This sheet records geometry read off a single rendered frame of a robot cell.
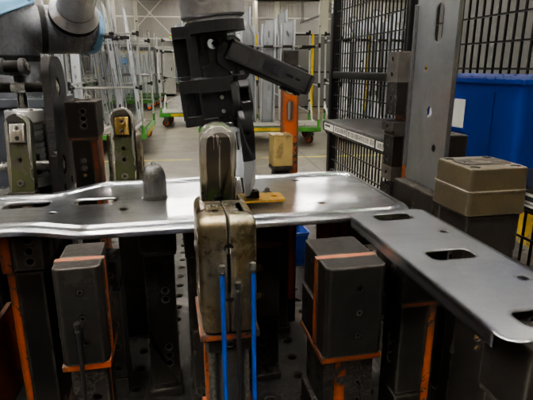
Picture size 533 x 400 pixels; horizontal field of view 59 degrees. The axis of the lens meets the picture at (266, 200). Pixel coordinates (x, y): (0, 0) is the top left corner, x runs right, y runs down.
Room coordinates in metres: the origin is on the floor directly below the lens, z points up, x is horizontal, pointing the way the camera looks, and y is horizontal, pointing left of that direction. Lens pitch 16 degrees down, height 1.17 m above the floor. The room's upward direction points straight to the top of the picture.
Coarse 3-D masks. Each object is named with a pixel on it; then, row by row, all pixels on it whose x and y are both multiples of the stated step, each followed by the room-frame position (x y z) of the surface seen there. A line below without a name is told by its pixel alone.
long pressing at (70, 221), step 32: (64, 192) 0.64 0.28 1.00; (96, 192) 0.65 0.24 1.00; (128, 192) 0.65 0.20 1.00; (192, 192) 0.65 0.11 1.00; (288, 192) 0.65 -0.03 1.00; (320, 192) 0.65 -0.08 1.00; (352, 192) 0.65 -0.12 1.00; (384, 192) 0.66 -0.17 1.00; (0, 224) 0.51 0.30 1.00; (32, 224) 0.52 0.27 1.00; (64, 224) 0.51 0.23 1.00; (96, 224) 0.51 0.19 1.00; (128, 224) 0.51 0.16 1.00; (160, 224) 0.52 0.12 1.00; (192, 224) 0.52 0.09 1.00; (256, 224) 0.53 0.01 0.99; (288, 224) 0.54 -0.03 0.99
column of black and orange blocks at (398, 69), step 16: (400, 64) 0.84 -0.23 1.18; (400, 80) 0.84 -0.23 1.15; (400, 96) 0.85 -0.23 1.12; (400, 112) 0.85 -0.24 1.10; (384, 128) 0.87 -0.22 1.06; (400, 128) 0.84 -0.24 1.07; (384, 144) 0.88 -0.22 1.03; (400, 144) 0.85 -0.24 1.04; (384, 160) 0.87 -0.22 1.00; (400, 160) 0.85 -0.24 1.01; (384, 176) 0.87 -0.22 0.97; (400, 176) 0.85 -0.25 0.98; (384, 304) 0.84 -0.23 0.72
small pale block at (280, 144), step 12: (276, 144) 0.77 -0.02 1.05; (288, 144) 0.77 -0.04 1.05; (276, 156) 0.77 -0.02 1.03; (288, 156) 0.77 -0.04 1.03; (276, 168) 0.77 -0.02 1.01; (288, 168) 0.77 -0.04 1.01; (288, 228) 0.78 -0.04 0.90; (288, 240) 0.78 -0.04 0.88; (288, 252) 0.78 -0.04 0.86; (288, 264) 0.78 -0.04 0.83; (288, 276) 0.78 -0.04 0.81; (288, 324) 0.79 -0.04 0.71
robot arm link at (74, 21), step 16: (64, 0) 1.15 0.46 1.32; (80, 0) 1.14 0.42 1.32; (96, 0) 1.18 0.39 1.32; (48, 16) 1.22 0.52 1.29; (64, 16) 1.19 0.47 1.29; (80, 16) 1.18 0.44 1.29; (96, 16) 1.25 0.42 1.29; (48, 32) 1.21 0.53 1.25; (64, 32) 1.21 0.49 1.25; (80, 32) 1.21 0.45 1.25; (96, 32) 1.27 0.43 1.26; (64, 48) 1.25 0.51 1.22; (80, 48) 1.27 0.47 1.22; (96, 48) 1.29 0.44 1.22
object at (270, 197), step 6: (252, 192) 0.59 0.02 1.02; (258, 192) 0.59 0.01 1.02; (270, 192) 0.62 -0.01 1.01; (276, 192) 0.62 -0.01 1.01; (246, 198) 0.59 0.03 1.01; (252, 198) 0.59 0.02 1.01; (258, 198) 0.59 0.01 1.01; (264, 198) 0.59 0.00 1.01; (270, 198) 0.59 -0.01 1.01; (276, 198) 0.59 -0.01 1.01; (282, 198) 0.59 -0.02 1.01
